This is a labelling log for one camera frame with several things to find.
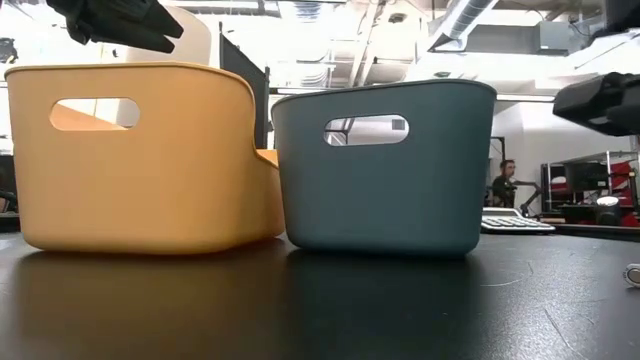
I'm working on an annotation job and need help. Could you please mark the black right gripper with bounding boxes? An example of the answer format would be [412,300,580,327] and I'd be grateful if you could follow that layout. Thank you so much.
[552,0,640,138]

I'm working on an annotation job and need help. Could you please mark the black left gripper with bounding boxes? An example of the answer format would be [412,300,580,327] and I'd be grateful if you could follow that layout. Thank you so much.
[46,0,185,55]

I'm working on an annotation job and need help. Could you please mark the yellow plastic bin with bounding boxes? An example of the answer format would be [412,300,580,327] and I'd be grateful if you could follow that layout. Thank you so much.
[3,60,286,256]

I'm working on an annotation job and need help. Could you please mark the blue plastic bin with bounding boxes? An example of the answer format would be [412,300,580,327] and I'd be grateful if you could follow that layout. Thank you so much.
[270,78,499,259]

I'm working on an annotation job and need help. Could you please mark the white shade wooden lamp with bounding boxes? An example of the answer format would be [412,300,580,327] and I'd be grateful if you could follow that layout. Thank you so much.
[124,4,214,68]

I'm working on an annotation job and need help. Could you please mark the black monitor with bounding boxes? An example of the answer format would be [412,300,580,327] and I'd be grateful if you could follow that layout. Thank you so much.
[563,161,610,192]

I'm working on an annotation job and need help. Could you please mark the metal shelf with red items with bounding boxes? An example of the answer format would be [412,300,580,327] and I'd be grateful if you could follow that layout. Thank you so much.
[541,149,640,227]

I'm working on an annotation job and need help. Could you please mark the black partition panel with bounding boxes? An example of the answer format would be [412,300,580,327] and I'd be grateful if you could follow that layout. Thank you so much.
[218,22,272,150]

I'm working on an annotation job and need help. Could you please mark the black round speaker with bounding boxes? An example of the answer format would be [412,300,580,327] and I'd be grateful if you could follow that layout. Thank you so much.
[594,195,622,227]

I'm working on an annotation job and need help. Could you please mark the person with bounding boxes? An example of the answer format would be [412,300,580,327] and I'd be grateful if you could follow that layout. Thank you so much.
[491,159,520,209]

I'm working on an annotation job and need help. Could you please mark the white desk calculator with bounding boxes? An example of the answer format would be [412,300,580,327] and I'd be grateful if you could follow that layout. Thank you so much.
[480,206,557,236]

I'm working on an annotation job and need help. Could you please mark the black stand frame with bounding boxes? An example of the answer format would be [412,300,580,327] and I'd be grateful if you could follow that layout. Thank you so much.
[489,135,507,191]

